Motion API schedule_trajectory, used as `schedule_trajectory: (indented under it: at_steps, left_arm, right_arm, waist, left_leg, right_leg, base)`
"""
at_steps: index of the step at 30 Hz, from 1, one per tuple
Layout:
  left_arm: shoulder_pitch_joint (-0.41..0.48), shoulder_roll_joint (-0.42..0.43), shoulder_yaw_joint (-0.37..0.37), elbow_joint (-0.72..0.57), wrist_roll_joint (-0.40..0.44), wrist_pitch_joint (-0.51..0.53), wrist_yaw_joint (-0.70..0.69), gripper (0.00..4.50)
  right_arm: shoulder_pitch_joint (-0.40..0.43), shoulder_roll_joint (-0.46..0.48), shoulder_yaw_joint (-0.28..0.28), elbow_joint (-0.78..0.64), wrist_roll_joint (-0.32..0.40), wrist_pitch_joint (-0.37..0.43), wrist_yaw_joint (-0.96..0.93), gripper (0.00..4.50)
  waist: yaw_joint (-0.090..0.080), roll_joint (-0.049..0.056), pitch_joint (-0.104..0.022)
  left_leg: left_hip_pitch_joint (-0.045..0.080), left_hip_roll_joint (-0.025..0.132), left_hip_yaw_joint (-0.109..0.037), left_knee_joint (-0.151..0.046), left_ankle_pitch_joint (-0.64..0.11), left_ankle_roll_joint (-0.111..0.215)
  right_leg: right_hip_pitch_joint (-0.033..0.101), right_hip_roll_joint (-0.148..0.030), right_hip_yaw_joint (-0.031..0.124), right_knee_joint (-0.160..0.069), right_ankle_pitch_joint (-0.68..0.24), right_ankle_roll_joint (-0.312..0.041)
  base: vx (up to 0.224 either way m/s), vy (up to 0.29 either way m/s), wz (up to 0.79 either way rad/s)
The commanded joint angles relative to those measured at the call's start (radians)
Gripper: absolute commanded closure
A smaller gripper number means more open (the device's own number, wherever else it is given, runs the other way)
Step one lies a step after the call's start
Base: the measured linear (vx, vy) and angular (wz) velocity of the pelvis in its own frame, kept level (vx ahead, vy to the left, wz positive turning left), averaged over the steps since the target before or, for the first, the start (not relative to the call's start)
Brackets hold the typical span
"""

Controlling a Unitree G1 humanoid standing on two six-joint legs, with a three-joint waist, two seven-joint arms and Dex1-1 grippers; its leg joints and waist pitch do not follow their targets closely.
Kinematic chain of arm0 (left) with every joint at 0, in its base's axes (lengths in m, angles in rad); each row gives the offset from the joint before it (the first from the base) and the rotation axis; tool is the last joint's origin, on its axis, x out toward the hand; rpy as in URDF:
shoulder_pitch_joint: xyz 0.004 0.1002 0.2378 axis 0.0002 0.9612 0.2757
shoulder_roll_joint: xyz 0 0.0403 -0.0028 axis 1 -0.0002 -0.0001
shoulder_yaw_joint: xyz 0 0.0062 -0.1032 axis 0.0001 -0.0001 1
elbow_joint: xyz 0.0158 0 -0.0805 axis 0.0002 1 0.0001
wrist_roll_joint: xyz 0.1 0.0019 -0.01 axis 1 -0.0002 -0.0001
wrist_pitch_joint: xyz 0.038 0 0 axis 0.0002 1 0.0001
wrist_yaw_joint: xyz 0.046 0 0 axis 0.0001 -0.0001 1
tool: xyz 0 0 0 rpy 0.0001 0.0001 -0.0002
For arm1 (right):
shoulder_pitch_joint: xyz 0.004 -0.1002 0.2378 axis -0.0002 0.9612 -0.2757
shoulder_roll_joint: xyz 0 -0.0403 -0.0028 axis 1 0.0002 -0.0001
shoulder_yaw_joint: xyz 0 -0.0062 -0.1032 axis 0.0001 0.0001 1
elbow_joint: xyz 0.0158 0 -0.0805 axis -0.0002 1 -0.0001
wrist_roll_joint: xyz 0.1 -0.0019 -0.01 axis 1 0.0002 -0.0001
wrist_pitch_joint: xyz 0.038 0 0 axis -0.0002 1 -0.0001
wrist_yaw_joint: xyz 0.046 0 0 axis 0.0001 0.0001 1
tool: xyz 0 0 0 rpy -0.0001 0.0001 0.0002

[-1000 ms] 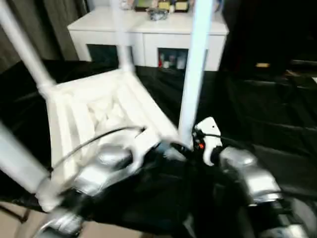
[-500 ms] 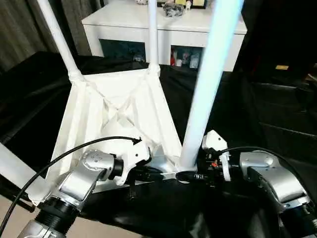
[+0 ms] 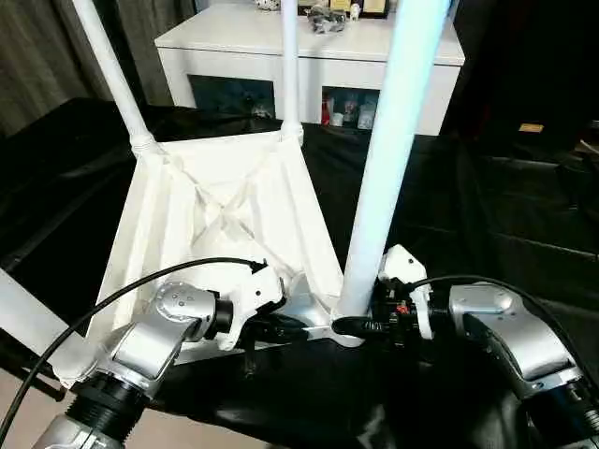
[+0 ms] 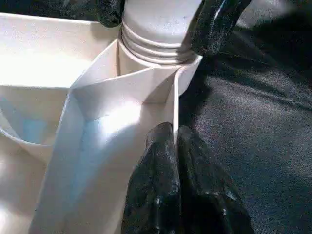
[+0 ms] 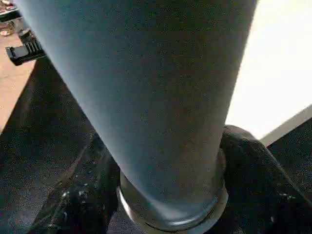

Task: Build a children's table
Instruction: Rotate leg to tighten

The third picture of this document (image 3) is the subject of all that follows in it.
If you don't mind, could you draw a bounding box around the white cabinet with glass doors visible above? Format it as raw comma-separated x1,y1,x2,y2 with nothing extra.
153,3,466,138

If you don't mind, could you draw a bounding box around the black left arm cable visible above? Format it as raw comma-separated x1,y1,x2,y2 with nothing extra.
0,255,270,442

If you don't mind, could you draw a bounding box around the grey-green curtain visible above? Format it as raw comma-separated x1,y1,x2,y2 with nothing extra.
0,0,212,138

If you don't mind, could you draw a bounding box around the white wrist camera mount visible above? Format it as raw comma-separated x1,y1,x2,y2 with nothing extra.
216,265,288,353
377,242,435,341

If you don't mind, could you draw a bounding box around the black tripod stand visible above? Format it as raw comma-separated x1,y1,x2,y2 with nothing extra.
0,358,67,402

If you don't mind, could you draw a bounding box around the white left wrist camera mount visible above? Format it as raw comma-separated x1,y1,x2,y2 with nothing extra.
216,265,288,353

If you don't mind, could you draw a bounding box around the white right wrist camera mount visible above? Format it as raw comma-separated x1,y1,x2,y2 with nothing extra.
377,242,435,341

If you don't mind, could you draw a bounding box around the white plastic table top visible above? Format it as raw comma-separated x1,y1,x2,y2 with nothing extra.
51,129,372,390

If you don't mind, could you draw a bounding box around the black and white bundle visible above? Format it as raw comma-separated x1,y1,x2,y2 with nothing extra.
305,6,351,36

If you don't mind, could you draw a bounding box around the black mat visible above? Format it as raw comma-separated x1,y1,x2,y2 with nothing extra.
0,95,599,449

